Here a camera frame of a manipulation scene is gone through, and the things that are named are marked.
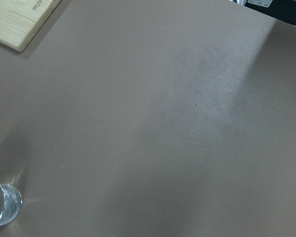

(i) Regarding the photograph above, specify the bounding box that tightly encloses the clear glass sauce bottle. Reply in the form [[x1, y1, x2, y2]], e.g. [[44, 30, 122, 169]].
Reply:
[[0, 184, 23, 226]]

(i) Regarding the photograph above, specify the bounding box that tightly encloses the bamboo cutting board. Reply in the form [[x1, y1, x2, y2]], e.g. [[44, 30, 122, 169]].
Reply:
[[0, 0, 61, 52]]

